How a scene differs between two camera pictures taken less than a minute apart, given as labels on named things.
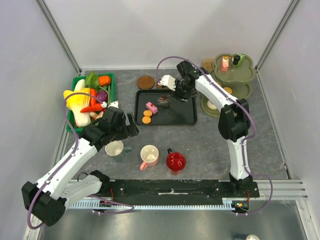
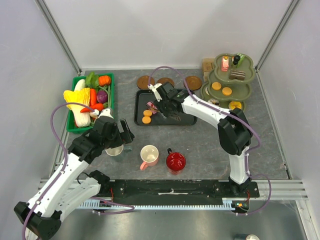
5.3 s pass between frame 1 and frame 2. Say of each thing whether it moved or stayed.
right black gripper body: moved
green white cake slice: stayed
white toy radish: stayed
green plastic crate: stayed
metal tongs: moved
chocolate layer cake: moved
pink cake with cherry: stayed
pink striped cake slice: stayed
